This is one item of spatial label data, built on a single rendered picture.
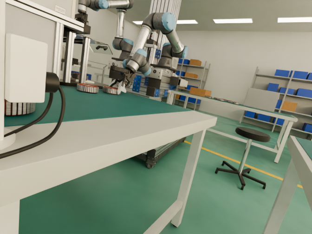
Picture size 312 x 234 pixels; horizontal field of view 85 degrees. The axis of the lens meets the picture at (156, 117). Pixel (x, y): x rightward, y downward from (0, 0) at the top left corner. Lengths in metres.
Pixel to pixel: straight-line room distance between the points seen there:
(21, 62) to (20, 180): 0.15
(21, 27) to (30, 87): 0.77
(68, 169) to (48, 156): 0.04
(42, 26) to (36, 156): 0.86
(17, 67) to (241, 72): 7.40
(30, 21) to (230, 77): 7.05
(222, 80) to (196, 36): 2.24
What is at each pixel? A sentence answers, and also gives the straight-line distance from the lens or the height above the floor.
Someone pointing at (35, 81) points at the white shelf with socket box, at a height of 0.85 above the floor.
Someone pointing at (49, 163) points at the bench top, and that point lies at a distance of 0.29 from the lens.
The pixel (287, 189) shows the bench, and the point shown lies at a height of 0.50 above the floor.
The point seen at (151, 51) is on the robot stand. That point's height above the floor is 1.18.
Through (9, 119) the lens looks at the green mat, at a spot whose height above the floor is 0.75.
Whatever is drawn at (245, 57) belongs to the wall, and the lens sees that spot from 7.61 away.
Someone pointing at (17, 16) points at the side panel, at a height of 1.03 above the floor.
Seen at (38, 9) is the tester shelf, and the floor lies 1.09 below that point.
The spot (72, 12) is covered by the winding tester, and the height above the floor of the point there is 1.18.
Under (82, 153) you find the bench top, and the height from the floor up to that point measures 0.74.
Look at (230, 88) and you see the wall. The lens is 7.51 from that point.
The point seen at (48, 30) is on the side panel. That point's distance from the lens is 1.10.
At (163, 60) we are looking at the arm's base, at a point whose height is 1.09.
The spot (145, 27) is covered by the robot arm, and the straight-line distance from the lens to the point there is 1.47.
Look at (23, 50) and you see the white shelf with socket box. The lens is 0.30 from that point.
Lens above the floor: 0.88
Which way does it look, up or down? 12 degrees down
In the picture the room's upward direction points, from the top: 11 degrees clockwise
